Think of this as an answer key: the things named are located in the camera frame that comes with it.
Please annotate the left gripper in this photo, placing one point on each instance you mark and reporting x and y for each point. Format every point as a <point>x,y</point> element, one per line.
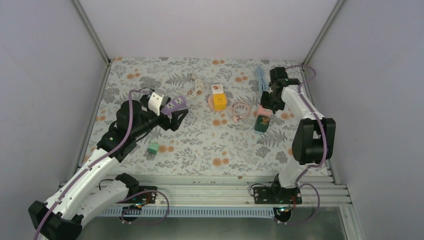
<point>174,124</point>

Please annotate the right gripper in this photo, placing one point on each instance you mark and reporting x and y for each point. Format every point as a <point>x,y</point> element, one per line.
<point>265,103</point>

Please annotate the pink cube socket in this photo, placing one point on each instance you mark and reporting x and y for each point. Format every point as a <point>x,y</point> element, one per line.
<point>263,112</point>

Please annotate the dark green cube socket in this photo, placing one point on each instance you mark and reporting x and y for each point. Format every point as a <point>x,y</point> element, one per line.
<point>262,124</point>

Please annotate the light green cube socket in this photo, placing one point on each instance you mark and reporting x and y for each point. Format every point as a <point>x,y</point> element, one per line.
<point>153,148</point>

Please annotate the yellow cube socket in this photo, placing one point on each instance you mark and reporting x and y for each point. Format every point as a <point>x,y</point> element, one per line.
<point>219,98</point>

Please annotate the white cube socket with sticker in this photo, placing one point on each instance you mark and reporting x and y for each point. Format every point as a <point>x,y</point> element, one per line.
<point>217,89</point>

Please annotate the black power adapter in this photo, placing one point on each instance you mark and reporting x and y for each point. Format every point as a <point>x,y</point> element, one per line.
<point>146,93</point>

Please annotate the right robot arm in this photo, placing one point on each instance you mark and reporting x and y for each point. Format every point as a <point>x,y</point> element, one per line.
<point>313,142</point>

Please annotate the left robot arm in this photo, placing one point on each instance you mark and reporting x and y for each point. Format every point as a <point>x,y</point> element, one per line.
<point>64,215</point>

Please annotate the purple power strip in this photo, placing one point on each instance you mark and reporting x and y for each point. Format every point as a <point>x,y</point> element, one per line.
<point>174,105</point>

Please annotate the pink round power socket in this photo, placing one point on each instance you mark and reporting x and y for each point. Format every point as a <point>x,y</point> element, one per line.
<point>210,102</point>

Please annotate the floral table mat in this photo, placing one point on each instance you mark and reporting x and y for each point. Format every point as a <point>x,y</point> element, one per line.
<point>207,143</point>

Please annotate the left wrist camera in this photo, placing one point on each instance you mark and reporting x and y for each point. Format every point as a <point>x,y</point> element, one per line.
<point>155,104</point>

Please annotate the aluminium rail base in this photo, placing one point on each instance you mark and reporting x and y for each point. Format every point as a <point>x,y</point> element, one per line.
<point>233,191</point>

